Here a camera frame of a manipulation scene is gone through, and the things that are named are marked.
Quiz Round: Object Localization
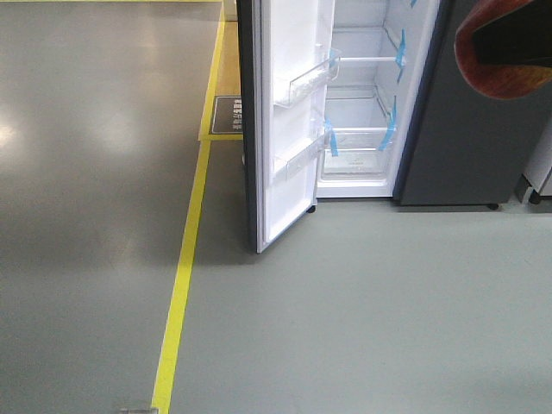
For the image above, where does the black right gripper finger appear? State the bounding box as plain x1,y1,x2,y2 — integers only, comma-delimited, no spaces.
472,0,551,67

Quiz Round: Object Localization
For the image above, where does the red yellow apple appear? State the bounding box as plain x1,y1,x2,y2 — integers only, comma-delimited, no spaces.
454,1,551,100

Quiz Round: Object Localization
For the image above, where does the dark grey fridge body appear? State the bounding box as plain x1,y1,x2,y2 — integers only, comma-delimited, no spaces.
317,1,551,206

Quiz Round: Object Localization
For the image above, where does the clear fridge crisper drawer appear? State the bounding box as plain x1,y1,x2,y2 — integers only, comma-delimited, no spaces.
321,130,392,180

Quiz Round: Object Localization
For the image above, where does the clear upper door bin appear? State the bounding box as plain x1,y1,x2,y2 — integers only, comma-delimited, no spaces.
273,48,342,109

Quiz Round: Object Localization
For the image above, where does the clear door bin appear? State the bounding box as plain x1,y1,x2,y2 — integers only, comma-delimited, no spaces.
271,132,328,182
273,48,342,109

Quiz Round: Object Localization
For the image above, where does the clear middle door bin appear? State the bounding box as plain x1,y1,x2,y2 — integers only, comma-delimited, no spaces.
271,132,328,182

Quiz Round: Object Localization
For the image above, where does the dark floor sign sticker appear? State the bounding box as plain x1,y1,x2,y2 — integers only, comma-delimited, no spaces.
210,96,242,135

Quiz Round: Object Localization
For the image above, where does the metal floor plate near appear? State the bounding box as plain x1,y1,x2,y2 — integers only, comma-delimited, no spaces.
117,407,160,414

